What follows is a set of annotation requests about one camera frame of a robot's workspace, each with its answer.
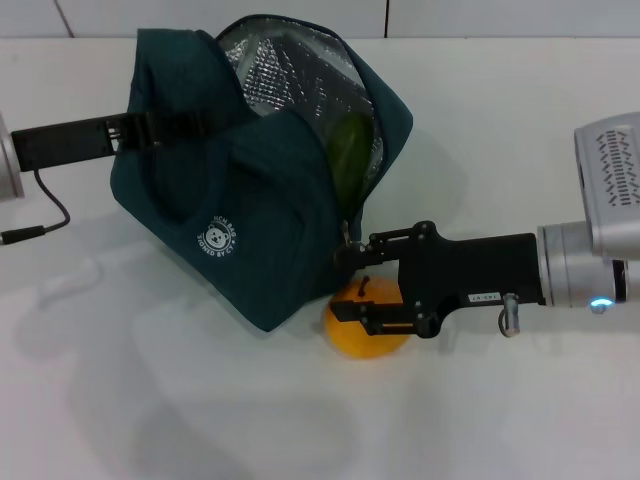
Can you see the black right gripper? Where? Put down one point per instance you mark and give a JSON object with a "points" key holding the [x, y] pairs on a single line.
{"points": [[475, 270]]}

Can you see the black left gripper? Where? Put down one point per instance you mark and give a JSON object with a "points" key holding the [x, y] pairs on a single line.
{"points": [[65, 145]]}

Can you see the dark teal lunch bag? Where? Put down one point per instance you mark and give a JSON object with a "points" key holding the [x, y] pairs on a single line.
{"points": [[225, 200]]}

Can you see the silver vented wrist camera box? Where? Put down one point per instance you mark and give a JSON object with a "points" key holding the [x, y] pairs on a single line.
{"points": [[610, 175]]}

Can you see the green cucumber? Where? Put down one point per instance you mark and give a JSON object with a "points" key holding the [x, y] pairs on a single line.
{"points": [[350, 155]]}

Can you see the orange yellow pear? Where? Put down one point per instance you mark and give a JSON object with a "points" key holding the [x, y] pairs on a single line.
{"points": [[365, 345]]}

